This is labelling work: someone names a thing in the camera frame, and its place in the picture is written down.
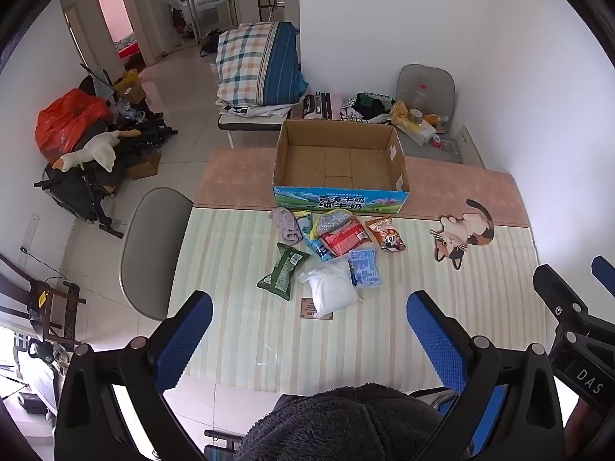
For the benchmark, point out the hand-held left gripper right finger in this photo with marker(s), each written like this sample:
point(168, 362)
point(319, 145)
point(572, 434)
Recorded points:
point(435, 341)

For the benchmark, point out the yellow shopping bag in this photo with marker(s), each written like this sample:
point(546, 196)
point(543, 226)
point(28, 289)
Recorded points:
point(126, 81)

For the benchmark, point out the small brown cardboard box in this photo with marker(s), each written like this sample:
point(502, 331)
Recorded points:
point(146, 168)

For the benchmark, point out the yellow plastic bag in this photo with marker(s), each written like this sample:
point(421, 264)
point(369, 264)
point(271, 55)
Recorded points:
point(398, 113)

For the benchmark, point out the white tissue pack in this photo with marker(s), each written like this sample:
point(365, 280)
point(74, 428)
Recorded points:
point(418, 134)

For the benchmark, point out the person's dark fleece clothing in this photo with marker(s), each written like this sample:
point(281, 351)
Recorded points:
point(336, 422)

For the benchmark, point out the wooden rack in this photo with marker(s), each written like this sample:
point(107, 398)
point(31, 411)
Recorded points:
point(67, 307)

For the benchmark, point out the white soft pouch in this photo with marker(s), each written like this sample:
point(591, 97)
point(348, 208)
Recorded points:
point(329, 290)

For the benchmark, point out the white goose plush toy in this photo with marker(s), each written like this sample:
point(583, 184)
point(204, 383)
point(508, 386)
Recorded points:
point(103, 149)

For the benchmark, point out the black stroller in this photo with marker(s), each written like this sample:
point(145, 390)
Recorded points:
point(72, 187)

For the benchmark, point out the silver glitter pouch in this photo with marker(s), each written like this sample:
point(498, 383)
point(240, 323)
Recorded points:
point(331, 221)

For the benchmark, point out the pink suitcase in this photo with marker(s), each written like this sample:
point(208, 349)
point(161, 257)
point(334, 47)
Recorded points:
point(336, 105)

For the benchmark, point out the clear jar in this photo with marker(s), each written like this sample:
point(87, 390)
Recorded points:
point(415, 116)

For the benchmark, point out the purple cloth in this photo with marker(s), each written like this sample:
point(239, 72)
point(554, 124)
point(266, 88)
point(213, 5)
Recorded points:
point(287, 228)

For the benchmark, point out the grey shell chair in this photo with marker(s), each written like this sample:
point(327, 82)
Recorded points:
point(153, 249)

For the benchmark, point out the white power strip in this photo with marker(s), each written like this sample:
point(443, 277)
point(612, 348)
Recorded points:
point(29, 235)

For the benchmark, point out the pile of clothes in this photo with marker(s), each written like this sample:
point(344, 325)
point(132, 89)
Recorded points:
point(365, 105)

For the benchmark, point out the folding bed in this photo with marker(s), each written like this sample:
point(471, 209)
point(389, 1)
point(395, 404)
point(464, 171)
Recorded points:
point(250, 122)

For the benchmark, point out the orange snack packet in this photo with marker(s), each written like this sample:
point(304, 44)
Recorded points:
point(384, 235)

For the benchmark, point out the red covered bed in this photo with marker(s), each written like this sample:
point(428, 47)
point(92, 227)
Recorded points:
point(129, 52)

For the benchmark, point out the black bag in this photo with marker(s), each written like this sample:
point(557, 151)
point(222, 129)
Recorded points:
point(211, 43)

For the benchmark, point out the white wall panel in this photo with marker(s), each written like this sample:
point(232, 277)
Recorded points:
point(468, 146)

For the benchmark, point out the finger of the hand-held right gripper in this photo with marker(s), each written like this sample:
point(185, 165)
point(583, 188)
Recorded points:
point(604, 273)
point(552, 288)

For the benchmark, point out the person's right forearm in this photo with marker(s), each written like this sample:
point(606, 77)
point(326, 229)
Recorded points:
point(584, 432)

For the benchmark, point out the blue plaid bedding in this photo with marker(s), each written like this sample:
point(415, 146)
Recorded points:
point(250, 57)

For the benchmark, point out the striped cat print table mat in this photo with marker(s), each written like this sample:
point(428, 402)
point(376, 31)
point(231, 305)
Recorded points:
point(269, 336)

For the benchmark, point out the red snack packet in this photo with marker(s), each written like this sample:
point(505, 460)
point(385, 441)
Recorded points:
point(343, 240)

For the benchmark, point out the grey cushioned chair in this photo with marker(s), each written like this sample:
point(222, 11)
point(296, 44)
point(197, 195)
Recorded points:
point(432, 77)

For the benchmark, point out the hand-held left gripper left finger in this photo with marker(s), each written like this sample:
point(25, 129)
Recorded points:
point(185, 341)

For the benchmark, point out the light blue packet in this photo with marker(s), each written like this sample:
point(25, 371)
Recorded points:
point(316, 249)

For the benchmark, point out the clear plastic bottle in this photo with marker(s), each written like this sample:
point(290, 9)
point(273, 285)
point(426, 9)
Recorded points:
point(419, 98)

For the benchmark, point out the glass sliding door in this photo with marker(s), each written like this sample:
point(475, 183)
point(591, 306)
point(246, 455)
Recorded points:
point(211, 0)

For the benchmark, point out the small clear plastic box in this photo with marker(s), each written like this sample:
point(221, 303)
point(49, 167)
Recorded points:
point(444, 144)

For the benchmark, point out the green packet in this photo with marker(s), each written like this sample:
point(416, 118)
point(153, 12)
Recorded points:
point(281, 273)

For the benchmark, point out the blue wipes packet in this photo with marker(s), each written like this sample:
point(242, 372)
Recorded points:
point(363, 269)

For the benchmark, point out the orange plastic bag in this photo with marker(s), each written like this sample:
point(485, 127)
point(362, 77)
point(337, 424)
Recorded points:
point(62, 120)

